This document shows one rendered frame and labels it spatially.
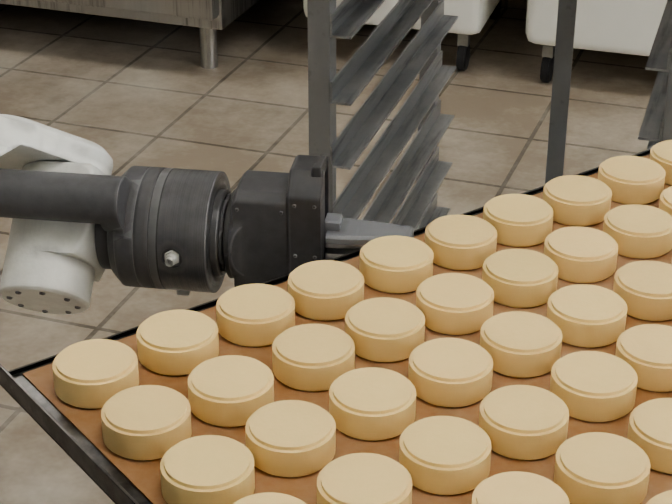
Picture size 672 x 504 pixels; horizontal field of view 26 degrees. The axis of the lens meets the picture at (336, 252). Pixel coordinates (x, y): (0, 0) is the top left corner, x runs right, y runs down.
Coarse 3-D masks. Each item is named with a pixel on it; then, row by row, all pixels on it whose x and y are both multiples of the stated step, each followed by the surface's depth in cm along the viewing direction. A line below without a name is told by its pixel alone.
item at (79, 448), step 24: (528, 192) 110; (120, 336) 92; (48, 360) 89; (0, 384) 87; (24, 384) 87; (24, 408) 85; (48, 408) 85; (48, 432) 83; (72, 432) 83; (72, 456) 81; (96, 456) 81; (96, 480) 79; (120, 480) 79
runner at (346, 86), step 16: (400, 0) 215; (416, 0) 224; (432, 0) 224; (400, 16) 216; (416, 16) 217; (384, 32) 209; (400, 32) 211; (368, 48) 201; (384, 48) 205; (352, 64) 194; (368, 64) 199; (336, 80) 188; (352, 80) 194; (368, 80) 194; (336, 96) 189; (352, 96) 189
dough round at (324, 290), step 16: (304, 272) 95; (320, 272) 95; (336, 272) 95; (352, 272) 95; (288, 288) 95; (304, 288) 94; (320, 288) 94; (336, 288) 94; (352, 288) 94; (304, 304) 93; (320, 304) 93; (336, 304) 93; (352, 304) 94; (320, 320) 94
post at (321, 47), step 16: (320, 0) 182; (320, 16) 183; (320, 32) 184; (320, 48) 185; (320, 64) 186; (320, 80) 187; (320, 96) 188; (320, 112) 189; (320, 128) 190; (320, 144) 191
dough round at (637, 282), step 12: (636, 264) 97; (648, 264) 97; (660, 264) 97; (624, 276) 95; (636, 276) 95; (648, 276) 95; (660, 276) 95; (624, 288) 94; (636, 288) 94; (648, 288) 94; (660, 288) 94; (624, 300) 94; (636, 300) 94; (648, 300) 93; (660, 300) 93; (636, 312) 94; (648, 312) 94; (660, 312) 93
